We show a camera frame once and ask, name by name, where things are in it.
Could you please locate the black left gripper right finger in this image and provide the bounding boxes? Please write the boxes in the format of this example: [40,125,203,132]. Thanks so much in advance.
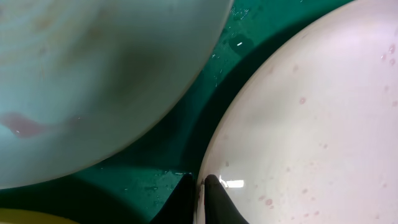
[204,174,248,224]

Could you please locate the white plate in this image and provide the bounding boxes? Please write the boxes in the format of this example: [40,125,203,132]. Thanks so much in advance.
[194,1,397,223]

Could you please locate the yellow plate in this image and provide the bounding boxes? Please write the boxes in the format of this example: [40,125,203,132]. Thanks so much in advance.
[1,208,79,224]

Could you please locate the teal plastic tray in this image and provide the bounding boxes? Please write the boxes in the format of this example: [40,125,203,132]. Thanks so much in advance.
[1,0,346,223]

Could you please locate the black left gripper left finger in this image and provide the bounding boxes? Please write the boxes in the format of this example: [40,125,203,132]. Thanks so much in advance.
[150,174,196,224]

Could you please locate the light blue plate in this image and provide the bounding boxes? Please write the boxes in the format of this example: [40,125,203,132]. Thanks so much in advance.
[1,0,233,189]

